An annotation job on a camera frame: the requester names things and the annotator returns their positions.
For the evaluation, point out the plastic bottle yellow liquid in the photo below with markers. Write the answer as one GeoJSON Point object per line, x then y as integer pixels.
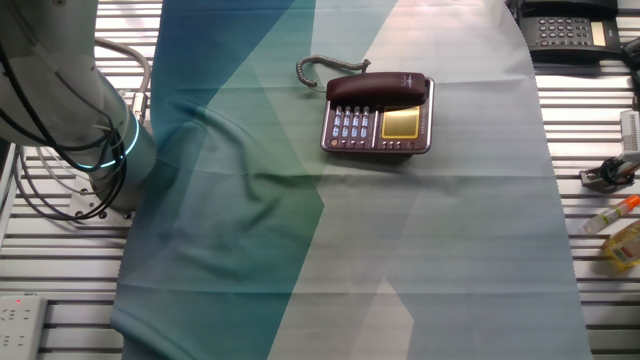
{"type": "Point", "coordinates": [624, 247]}

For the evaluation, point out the maroon telephone handset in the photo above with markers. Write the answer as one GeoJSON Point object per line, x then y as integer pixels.
{"type": "Point", "coordinates": [380, 87]}

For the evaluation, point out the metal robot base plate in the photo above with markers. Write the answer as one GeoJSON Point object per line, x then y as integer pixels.
{"type": "Point", "coordinates": [85, 210]}

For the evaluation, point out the grey robot base conduit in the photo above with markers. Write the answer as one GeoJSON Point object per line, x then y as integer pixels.
{"type": "Point", "coordinates": [142, 75]}

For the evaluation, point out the black desk telephone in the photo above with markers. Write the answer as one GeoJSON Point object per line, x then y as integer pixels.
{"type": "Point", "coordinates": [570, 32]}

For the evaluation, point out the small metal corner bracket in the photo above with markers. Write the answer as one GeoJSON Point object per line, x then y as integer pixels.
{"type": "Point", "coordinates": [592, 180]}

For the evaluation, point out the clear tube orange cap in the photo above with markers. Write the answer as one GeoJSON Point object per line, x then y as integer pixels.
{"type": "Point", "coordinates": [610, 215]}

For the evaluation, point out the blue green patterned tablecloth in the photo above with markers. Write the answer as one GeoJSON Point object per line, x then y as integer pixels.
{"type": "Point", "coordinates": [350, 225]}

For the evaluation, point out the maroon telephone base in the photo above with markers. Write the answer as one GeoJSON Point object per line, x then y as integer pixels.
{"type": "Point", "coordinates": [375, 130]}

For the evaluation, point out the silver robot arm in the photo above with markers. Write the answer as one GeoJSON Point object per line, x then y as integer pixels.
{"type": "Point", "coordinates": [60, 100]}

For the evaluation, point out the white power strip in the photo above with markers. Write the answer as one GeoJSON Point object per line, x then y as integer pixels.
{"type": "Point", "coordinates": [20, 327]}

